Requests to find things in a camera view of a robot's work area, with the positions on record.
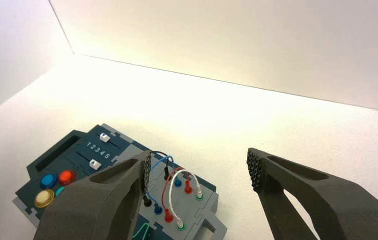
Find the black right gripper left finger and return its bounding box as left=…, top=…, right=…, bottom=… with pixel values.
left=33, top=150, right=152, bottom=240

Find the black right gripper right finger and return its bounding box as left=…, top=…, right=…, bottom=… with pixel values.
left=246, top=147, right=378, bottom=240

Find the red push button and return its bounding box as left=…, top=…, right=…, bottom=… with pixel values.
left=58, top=170, right=77, bottom=186

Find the yellow push button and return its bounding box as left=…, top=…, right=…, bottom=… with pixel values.
left=34, top=189, right=56, bottom=209

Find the blue push button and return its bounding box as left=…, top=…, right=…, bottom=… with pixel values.
left=40, top=173, right=58, bottom=189

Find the blue grey task board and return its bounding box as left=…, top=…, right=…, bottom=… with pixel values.
left=12, top=123, right=228, bottom=240

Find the green jumper cable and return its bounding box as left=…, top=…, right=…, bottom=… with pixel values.
left=131, top=222, right=153, bottom=240

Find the blue jumper cable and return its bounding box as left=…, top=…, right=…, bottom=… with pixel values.
left=146, top=155, right=183, bottom=216

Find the red jumper cable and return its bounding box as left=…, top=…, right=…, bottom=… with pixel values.
left=161, top=167, right=193, bottom=224

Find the black jumper cable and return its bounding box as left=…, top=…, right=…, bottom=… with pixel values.
left=143, top=150, right=171, bottom=208

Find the white jumper cable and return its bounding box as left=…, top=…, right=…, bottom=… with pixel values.
left=169, top=169, right=205, bottom=232

